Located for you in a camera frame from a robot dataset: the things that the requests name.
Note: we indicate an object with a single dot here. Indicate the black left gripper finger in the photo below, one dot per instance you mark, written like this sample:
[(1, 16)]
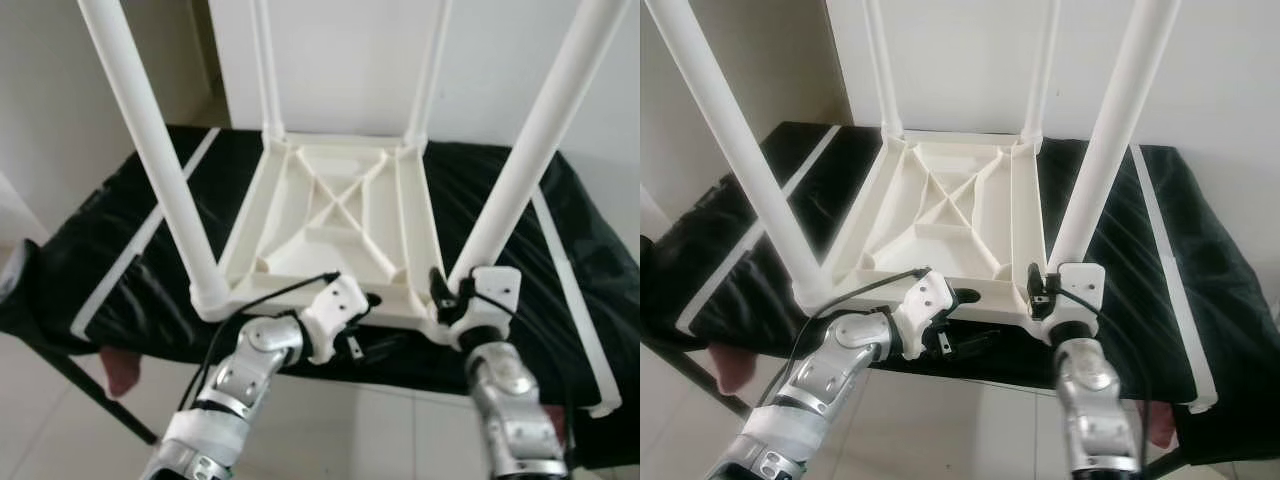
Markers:
[(968, 295), (372, 299), (970, 343), (378, 348)]

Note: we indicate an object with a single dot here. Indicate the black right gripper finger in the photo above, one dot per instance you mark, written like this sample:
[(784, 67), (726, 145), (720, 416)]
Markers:
[(438, 283), (1037, 280)]

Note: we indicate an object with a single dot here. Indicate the white plastic table top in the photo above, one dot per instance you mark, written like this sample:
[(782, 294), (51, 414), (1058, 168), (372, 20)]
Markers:
[(920, 245), (310, 250)]

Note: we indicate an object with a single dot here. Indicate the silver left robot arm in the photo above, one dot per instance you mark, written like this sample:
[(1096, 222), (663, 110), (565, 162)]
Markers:
[(850, 345), (250, 350)]

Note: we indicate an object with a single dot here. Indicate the pink soft object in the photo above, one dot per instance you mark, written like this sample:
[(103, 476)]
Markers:
[(122, 372), (558, 425), (1160, 425), (732, 370)]

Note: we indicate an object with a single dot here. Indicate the black table cloth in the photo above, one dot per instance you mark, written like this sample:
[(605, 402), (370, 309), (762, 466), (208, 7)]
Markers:
[(85, 250), (690, 260)]

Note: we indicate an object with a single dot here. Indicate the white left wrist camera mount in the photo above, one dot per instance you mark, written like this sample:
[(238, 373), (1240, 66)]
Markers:
[(335, 305), (925, 300)]

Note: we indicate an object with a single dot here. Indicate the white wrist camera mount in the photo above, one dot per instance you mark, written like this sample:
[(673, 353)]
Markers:
[(925, 300), (335, 305), (1085, 285), (495, 290)]

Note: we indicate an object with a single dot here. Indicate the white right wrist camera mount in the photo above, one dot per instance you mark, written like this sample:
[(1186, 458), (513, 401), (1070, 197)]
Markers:
[(495, 290), (1085, 285)]

